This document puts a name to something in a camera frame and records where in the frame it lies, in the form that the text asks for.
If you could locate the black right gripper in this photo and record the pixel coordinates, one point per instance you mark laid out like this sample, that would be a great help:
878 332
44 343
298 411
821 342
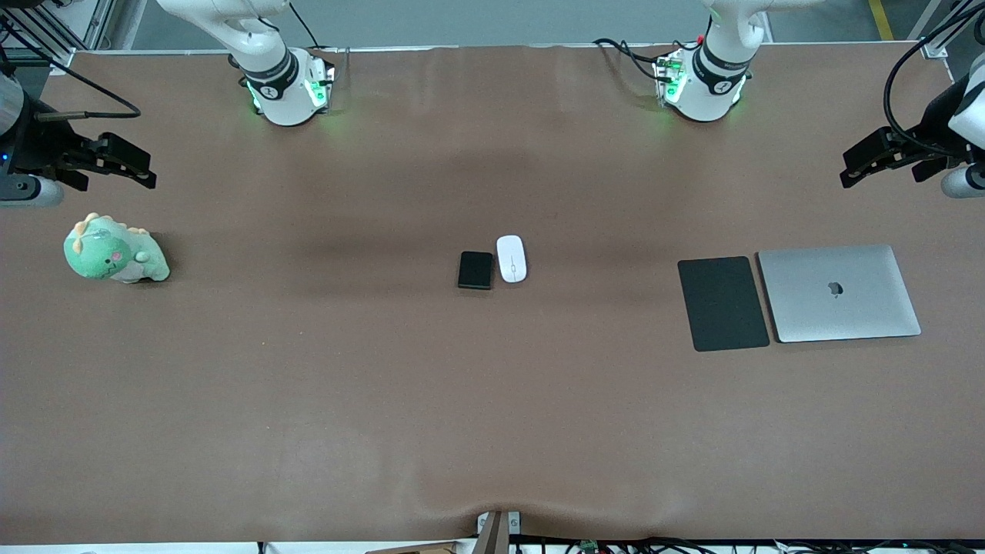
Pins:
37 146

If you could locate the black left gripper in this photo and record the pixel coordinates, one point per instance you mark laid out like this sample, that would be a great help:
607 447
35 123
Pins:
926 140

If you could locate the black smartphone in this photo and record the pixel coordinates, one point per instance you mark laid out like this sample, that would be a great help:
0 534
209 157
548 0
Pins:
475 270

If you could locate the white computer mouse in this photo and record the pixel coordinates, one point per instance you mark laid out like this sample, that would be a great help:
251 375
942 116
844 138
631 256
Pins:
512 258

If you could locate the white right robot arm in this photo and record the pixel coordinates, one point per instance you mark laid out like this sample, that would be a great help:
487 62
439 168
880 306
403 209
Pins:
286 104

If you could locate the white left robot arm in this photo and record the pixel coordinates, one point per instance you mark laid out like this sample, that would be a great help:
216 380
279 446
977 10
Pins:
704 96

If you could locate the black mouse pad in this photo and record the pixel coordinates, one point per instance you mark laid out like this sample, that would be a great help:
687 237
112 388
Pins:
723 304

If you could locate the green dinosaur plush toy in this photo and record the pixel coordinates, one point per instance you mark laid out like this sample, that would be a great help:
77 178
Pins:
104 254

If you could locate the silver closed laptop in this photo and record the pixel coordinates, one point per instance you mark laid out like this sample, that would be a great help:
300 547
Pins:
839 308

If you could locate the brown table cover mat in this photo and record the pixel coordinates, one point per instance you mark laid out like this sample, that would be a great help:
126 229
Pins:
492 408

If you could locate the aluminium frame post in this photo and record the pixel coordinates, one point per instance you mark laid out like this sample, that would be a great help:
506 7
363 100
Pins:
46 31
943 35

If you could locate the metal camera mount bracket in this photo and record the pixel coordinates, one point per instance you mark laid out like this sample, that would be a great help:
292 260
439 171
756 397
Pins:
496 531

